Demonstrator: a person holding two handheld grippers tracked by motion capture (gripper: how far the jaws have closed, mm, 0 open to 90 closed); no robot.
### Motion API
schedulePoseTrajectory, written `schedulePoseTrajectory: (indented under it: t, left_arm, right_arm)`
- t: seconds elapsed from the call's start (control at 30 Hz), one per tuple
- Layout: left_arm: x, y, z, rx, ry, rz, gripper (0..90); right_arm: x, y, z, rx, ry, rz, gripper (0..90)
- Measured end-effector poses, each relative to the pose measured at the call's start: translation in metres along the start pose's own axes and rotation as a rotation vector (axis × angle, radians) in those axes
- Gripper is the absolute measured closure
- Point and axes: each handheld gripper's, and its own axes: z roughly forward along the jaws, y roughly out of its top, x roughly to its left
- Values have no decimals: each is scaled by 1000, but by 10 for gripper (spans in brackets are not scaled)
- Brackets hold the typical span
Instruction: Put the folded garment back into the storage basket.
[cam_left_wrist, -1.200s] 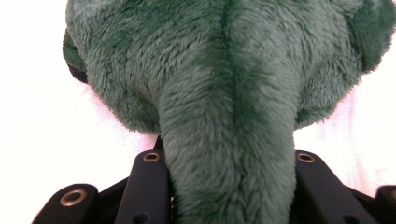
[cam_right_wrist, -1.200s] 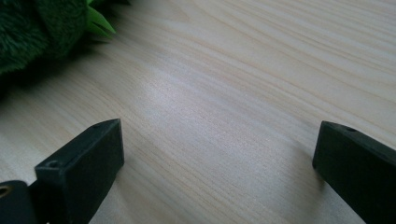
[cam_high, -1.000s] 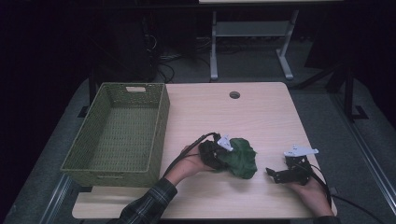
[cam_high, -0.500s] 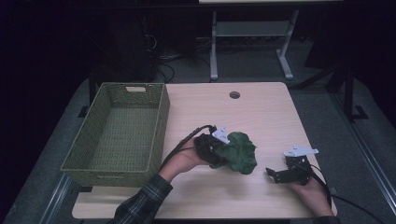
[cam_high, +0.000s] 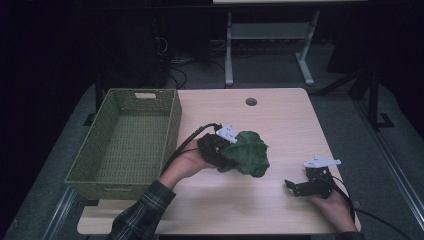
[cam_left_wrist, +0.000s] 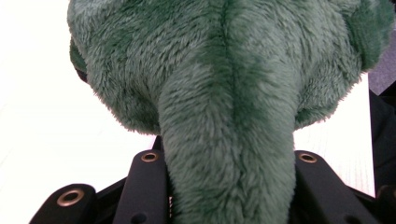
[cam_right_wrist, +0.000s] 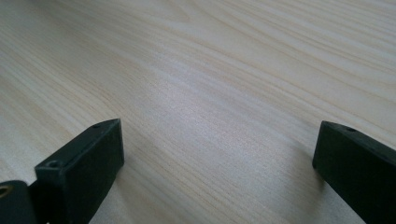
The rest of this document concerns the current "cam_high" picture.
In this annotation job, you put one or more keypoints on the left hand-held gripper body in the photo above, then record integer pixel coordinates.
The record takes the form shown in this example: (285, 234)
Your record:
(211, 148)

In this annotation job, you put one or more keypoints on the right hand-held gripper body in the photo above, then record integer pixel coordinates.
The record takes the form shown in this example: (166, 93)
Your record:
(318, 186)

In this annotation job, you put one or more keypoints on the green fuzzy sock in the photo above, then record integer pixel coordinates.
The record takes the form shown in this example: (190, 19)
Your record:
(250, 153)
(228, 167)

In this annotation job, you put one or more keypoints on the green woven basket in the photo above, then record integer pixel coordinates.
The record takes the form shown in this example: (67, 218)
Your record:
(100, 160)

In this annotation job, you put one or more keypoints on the person's left hand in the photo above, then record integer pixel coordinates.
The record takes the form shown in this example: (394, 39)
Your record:
(188, 165)

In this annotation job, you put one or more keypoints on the person's right hand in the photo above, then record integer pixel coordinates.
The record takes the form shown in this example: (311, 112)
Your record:
(335, 211)

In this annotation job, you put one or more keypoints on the grey tape strip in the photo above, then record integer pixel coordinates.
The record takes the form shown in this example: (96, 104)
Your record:
(357, 203)

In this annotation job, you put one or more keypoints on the black metal stand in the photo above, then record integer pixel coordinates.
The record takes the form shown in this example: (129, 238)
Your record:
(373, 96)

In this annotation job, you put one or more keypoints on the metal floor rail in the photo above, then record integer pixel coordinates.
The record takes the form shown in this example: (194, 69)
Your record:
(390, 160)
(60, 213)

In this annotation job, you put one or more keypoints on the grey metal table frame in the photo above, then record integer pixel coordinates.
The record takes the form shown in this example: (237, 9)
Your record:
(270, 31)

